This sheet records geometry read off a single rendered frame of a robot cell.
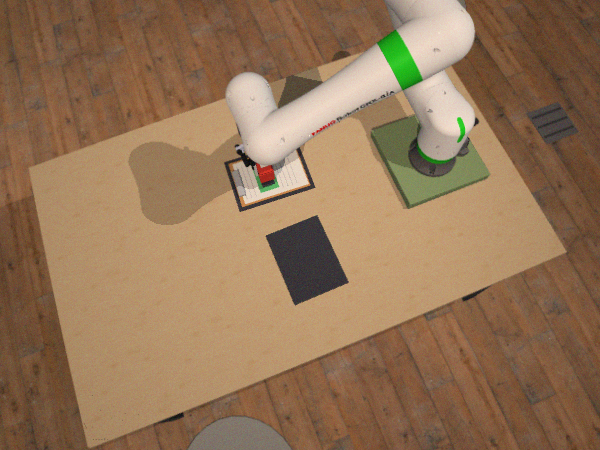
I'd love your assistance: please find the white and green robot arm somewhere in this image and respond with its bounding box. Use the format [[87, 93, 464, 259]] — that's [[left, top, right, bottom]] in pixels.
[[226, 0, 479, 177]]

